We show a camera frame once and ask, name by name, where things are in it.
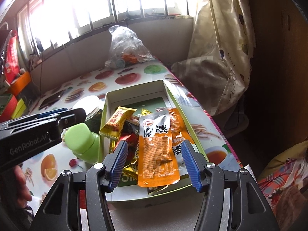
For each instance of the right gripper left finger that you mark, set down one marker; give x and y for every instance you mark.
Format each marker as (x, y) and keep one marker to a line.
(100, 179)

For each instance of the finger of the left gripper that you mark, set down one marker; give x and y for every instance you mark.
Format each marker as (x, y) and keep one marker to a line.
(52, 113)
(69, 118)

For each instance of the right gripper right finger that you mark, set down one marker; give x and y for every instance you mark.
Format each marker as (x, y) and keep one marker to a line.
(206, 178)

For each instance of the long gold snack bar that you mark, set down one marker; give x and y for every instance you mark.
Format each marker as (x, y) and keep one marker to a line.
(131, 169)

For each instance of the red triangular snack packet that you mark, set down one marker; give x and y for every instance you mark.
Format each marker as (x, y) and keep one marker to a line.
(132, 141)

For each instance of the orange konjac snack pouch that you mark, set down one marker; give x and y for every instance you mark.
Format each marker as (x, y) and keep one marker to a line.
(179, 134)

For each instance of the black red snack packet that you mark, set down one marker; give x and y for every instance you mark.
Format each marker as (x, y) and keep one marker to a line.
(129, 128)

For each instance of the yellow peanut crisp packet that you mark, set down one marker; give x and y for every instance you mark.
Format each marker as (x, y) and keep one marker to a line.
(114, 126)

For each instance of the person's left hand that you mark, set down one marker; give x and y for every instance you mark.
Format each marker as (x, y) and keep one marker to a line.
(23, 193)

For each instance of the black smartphone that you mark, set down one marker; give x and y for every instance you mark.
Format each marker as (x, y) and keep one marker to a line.
(51, 99)

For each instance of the yellow green box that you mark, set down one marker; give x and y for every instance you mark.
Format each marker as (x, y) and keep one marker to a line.
(20, 110)

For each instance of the red dotted box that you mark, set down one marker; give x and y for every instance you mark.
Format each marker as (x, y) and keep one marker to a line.
(8, 105)

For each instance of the clear jar white lid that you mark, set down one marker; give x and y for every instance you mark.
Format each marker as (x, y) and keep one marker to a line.
(93, 108)

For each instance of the green glass jar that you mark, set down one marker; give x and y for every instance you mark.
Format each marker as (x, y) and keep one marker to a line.
(83, 143)

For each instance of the orange storage box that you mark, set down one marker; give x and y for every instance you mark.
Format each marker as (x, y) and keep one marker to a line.
(20, 83)

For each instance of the white foam sheet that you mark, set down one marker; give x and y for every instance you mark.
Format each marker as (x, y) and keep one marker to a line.
(178, 214)

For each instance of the red paper bag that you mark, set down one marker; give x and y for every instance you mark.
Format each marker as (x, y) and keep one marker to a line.
(11, 68)

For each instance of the colourful patterned cloth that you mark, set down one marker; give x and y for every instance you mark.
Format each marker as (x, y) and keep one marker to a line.
(284, 185)

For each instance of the green gift box tray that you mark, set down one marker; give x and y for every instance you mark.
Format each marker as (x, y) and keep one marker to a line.
(142, 95)

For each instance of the clear plastic bag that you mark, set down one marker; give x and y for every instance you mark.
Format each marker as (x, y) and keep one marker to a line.
(126, 48)

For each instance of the beige floral curtain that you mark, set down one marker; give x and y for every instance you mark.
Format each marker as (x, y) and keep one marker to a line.
(218, 65)

